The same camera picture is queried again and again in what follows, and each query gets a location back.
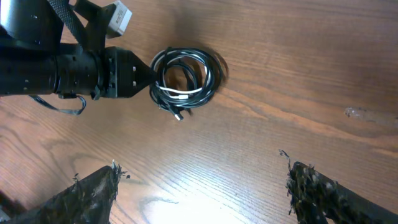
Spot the white usb cable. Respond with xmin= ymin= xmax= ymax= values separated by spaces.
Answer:
xmin=149 ymin=49 xmax=213 ymax=100

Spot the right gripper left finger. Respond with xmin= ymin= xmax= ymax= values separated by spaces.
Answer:
xmin=6 ymin=162 xmax=126 ymax=224

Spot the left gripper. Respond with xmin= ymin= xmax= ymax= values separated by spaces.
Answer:
xmin=52 ymin=0 xmax=157 ymax=100

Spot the black usb cable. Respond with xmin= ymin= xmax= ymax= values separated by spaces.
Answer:
xmin=148 ymin=46 xmax=225 ymax=122

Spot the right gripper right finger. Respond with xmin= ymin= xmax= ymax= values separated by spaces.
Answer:
xmin=279 ymin=150 xmax=397 ymax=224

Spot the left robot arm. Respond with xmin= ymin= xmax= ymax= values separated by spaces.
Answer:
xmin=1 ymin=0 xmax=156 ymax=100

